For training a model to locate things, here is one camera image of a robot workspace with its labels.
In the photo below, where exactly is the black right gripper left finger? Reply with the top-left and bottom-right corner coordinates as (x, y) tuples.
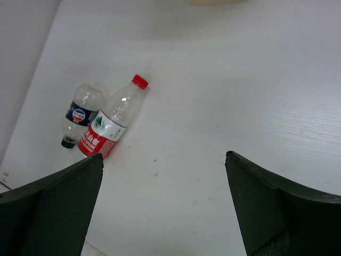
(1, 154), (104, 255)

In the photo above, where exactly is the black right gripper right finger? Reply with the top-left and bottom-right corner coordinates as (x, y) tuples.
(225, 151), (340, 255)

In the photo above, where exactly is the red label water bottle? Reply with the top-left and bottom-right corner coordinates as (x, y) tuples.
(78, 74), (149, 158)

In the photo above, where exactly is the beige plastic waste bin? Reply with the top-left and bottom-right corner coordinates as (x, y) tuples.
(188, 0), (245, 5)

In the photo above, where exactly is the small black cap cola bottle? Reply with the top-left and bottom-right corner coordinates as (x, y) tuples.
(61, 82), (110, 149)

